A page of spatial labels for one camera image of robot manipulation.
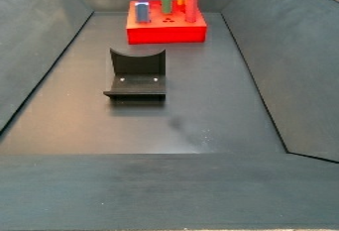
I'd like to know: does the green cylinder peg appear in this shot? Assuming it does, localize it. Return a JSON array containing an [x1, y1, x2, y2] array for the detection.
[[161, 0, 172, 14]]

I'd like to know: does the black curved holder stand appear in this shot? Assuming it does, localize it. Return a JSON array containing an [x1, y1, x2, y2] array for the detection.
[[102, 50, 166, 101]]

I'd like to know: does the pink cylinder peg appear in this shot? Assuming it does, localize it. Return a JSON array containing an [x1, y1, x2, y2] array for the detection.
[[185, 0, 198, 23]]

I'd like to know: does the blue peg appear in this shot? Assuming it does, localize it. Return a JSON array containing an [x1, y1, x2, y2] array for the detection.
[[134, 2, 149, 23]]

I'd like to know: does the red peg board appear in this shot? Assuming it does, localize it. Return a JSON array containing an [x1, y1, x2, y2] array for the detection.
[[125, 0, 208, 45]]

